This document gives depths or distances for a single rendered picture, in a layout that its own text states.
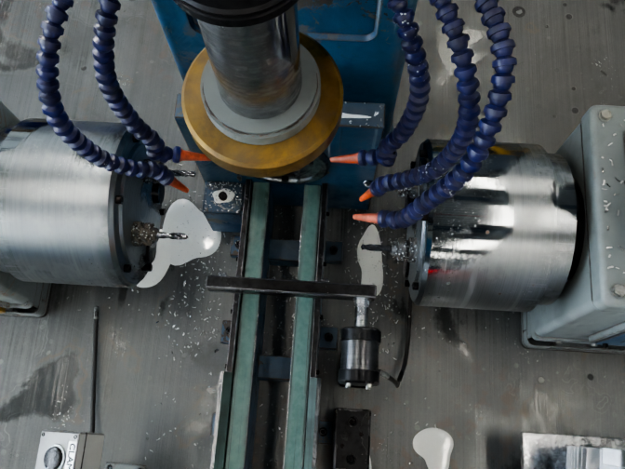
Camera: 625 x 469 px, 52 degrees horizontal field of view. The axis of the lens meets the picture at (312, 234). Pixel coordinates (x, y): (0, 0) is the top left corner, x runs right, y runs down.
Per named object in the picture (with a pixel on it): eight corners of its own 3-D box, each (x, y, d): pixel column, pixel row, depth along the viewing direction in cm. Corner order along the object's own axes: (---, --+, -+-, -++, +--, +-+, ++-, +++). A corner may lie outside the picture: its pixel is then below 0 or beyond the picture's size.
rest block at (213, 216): (215, 201, 124) (204, 178, 113) (251, 204, 124) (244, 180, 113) (212, 231, 123) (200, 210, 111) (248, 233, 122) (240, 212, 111)
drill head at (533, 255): (360, 174, 113) (369, 104, 89) (597, 187, 112) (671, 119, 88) (353, 314, 106) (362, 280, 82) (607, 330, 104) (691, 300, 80)
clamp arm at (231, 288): (375, 285, 99) (209, 274, 99) (377, 280, 96) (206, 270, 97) (374, 307, 97) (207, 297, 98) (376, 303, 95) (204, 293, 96)
